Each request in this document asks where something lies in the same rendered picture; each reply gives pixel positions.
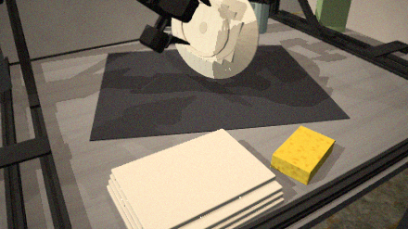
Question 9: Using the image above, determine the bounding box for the cream round platter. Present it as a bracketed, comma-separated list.
[172, 0, 260, 79]

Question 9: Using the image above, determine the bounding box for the white cup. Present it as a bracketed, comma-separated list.
[164, 27, 172, 34]

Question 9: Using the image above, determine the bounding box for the dark grey flat mat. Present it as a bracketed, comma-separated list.
[89, 45, 350, 141]

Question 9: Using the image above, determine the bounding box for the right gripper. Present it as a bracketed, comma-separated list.
[136, 0, 211, 53]

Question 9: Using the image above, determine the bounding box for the yellow sponge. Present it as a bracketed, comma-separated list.
[271, 126, 335, 185]

